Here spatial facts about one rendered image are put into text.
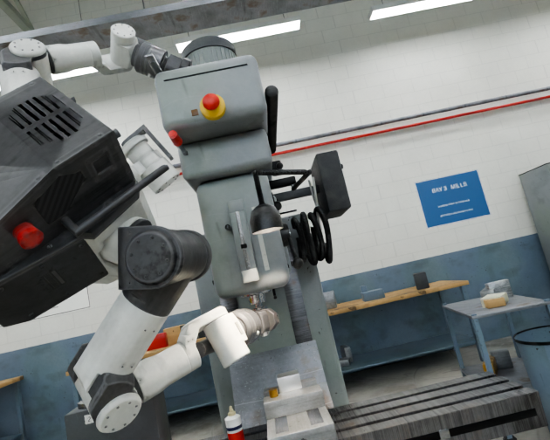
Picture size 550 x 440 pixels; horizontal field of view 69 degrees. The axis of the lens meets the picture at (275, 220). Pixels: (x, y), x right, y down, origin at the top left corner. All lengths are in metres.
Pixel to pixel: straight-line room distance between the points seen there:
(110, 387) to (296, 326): 0.89
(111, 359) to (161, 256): 0.20
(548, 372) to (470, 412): 1.93
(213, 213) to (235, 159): 0.15
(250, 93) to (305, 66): 5.16
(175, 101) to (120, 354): 0.59
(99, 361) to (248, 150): 0.61
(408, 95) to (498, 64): 1.42
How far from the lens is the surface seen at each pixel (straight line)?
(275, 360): 1.51
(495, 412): 1.19
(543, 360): 3.05
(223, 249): 1.06
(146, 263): 0.63
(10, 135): 0.72
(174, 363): 0.86
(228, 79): 1.04
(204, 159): 1.07
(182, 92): 1.04
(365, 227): 5.53
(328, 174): 1.40
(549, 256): 6.25
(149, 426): 1.17
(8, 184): 0.66
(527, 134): 6.75
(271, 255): 1.05
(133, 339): 0.72
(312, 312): 1.52
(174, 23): 3.79
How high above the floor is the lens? 1.33
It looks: 9 degrees up
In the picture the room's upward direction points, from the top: 13 degrees counter-clockwise
